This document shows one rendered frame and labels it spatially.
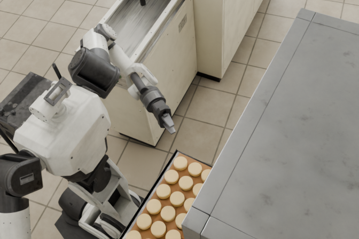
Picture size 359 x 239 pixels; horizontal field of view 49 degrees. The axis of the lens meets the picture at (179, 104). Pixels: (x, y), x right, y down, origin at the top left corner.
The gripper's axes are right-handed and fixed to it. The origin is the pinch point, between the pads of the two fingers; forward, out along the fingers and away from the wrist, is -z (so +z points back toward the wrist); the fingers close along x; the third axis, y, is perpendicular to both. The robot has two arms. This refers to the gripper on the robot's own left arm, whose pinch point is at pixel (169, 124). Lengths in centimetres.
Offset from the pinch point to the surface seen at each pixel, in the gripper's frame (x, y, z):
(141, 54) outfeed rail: -16, 12, 55
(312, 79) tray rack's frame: 77, 8, -53
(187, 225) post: 77, -23, -64
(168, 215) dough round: 1.3, -17.9, -32.7
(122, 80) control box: -27, -2, 54
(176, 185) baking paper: -0.7, -10.0, -23.9
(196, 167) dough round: 1.3, -0.5, -22.2
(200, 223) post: 77, -21, -64
